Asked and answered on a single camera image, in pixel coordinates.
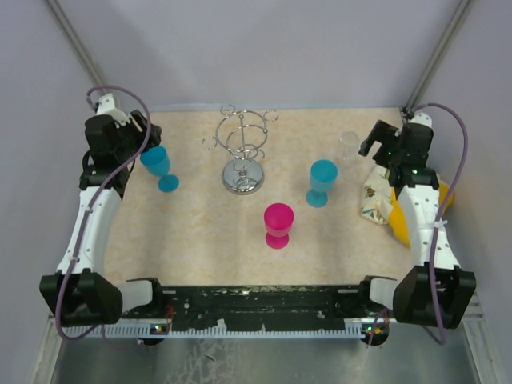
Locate chrome wine glass rack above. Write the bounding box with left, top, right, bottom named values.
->
left=201, top=104, right=279, bottom=196

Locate dinosaur print yellow cloth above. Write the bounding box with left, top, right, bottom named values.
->
left=358, top=163, right=456, bottom=248

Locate pink plastic wine glass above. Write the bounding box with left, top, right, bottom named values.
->
left=263, top=202, right=294, bottom=250

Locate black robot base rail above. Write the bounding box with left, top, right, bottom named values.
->
left=51, top=284, right=481, bottom=345

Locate blue wine glass front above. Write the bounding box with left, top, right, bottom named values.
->
left=306, top=159, right=338, bottom=208

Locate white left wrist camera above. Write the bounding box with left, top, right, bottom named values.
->
left=96, top=93, right=130, bottom=126

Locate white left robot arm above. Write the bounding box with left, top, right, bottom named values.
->
left=39, top=110, right=166, bottom=327

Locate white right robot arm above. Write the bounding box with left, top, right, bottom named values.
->
left=357, top=114, right=476, bottom=329

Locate clear wine glass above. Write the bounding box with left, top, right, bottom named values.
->
left=339, top=131, right=359, bottom=161

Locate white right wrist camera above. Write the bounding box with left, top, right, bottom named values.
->
left=402, top=111, right=432, bottom=132

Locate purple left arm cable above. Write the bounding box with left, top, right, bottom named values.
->
left=54, top=84, right=153, bottom=352

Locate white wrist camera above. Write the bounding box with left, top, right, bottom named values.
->
left=402, top=111, right=432, bottom=132
left=96, top=93, right=130, bottom=126

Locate blue wine glass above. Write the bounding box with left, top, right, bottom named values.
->
left=306, top=159, right=338, bottom=208
left=140, top=146, right=179, bottom=193

